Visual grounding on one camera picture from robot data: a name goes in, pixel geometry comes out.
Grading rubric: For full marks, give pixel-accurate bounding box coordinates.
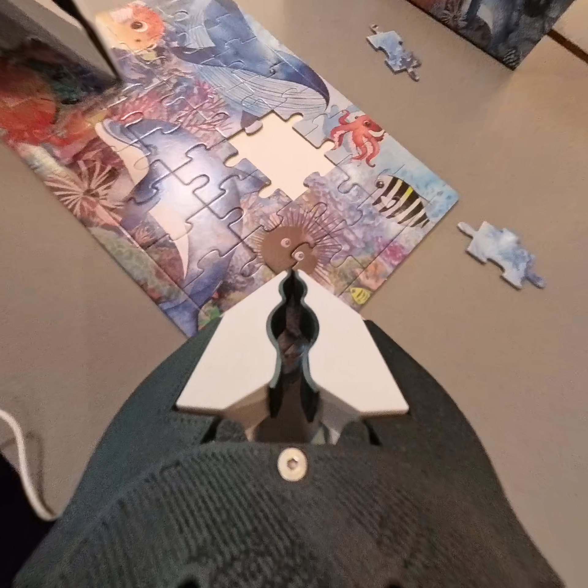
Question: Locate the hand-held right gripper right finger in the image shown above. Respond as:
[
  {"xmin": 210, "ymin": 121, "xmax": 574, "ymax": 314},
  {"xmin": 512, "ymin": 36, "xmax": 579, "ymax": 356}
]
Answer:
[{"xmin": 294, "ymin": 270, "xmax": 410, "ymax": 443}]

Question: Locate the illustrated puzzle box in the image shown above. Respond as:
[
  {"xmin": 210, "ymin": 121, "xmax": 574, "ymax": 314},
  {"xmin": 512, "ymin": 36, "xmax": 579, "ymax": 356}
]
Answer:
[{"xmin": 406, "ymin": 0, "xmax": 570, "ymax": 70}]

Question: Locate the blue white puzzle piece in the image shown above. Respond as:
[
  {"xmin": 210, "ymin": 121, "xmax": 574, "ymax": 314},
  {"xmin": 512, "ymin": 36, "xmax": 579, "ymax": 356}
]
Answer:
[{"xmin": 366, "ymin": 25, "xmax": 422, "ymax": 82}]

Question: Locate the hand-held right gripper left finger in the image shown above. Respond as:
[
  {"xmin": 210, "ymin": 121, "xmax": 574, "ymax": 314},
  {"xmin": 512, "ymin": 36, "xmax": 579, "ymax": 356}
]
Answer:
[{"xmin": 176, "ymin": 269, "xmax": 295, "ymax": 439}]

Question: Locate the assembled sea jigsaw puzzle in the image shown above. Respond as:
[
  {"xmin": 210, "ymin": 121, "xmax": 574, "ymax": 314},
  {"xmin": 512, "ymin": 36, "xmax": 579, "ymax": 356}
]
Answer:
[{"xmin": 0, "ymin": 0, "xmax": 460, "ymax": 338}]

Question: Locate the blue lilac puzzle piece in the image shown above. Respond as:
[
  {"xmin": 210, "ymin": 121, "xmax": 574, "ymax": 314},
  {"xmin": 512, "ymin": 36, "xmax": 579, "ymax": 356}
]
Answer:
[{"xmin": 458, "ymin": 221, "xmax": 547, "ymax": 290}]

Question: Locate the white drawstring cord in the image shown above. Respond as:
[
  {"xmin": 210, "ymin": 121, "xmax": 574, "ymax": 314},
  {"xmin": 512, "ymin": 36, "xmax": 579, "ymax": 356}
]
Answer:
[{"xmin": 0, "ymin": 409, "xmax": 60, "ymax": 521}]

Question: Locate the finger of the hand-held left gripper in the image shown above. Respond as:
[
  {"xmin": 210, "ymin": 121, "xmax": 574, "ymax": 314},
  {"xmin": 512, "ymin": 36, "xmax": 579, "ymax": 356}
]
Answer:
[{"xmin": 0, "ymin": 9, "xmax": 115, "ymax": 90}]

